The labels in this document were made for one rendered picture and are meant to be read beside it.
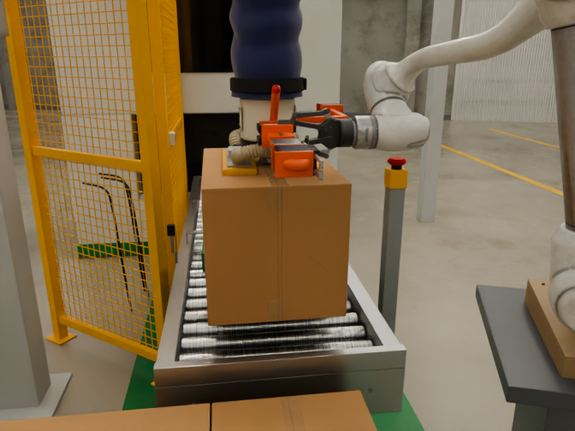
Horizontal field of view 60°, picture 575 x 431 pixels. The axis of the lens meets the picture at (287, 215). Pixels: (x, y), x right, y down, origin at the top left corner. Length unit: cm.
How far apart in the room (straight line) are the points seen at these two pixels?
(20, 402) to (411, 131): 189
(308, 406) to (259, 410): 13
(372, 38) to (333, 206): 1107
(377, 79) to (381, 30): 1090
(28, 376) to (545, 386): 189
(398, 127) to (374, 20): 1104
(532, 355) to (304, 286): 59
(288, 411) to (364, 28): 1141
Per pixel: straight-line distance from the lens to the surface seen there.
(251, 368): 142
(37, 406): 245
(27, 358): 232
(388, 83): 142
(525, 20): 122
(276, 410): 136
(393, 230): 195
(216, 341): 164
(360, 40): 1236
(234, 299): 141
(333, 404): 138
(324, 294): 144
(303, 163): 94
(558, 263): 110
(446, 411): 231
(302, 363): 144
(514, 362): 126
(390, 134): 134
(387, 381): 154
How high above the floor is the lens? 140
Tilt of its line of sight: 18 degrees down
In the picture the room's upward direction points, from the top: straight up
